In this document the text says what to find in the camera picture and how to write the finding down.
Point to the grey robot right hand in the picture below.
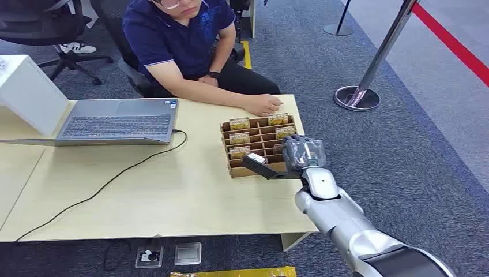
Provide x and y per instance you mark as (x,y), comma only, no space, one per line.
(303,153)

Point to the person's left hand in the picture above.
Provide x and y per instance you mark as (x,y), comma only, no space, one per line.
(208,81)

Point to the person's right hand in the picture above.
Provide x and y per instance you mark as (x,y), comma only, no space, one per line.
(265,105)

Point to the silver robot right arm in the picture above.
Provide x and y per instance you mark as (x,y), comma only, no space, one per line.
(344,218)

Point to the person's left forearm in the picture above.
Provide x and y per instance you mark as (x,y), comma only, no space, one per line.
(225,53)

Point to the person's right forearm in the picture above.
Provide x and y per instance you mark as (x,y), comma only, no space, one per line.
(202,93)

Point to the gold patterned card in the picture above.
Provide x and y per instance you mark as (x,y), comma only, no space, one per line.
(285,132)
(239,152)
(277,119)
(239,123)
(239,138)

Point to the cardboard card holder box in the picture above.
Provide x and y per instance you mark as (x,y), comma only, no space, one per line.
(263,143)

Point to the person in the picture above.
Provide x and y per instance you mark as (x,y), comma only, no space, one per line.
(179,38)

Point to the black wristwatch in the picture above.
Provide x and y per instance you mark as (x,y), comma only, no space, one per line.
(214,74)

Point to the yellow floor strip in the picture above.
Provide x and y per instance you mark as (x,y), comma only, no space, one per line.
(246,55)

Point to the eyeglasses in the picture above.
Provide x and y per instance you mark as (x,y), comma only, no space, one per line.
(170,4)

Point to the wooden table leg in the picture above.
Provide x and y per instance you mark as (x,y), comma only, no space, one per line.
(294,241)

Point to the grey laptop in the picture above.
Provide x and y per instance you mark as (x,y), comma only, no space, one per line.
(114,124)

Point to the white striped sneaker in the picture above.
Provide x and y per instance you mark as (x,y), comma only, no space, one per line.
(78,48)

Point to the yellow floor plate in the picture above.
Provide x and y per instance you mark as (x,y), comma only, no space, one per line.
(237,272)

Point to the steel floor socket cover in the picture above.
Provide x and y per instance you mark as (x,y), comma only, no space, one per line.
(188,254)

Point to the black office chair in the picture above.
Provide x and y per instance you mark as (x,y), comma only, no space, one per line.
(42,26)

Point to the white box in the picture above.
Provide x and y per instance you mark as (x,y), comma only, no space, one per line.
(30,91)

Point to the floor socket with plug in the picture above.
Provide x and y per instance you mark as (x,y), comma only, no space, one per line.
(149,257)

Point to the red barrier belt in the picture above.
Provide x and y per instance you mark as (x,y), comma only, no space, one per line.
(454,44)

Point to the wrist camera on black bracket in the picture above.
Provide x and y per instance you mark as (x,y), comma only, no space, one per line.
(267,171)

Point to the dark stanchion post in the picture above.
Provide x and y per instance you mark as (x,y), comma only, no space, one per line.
(339,26)

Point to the chrome stanchion post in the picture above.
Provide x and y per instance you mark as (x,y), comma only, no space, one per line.
(376,57)

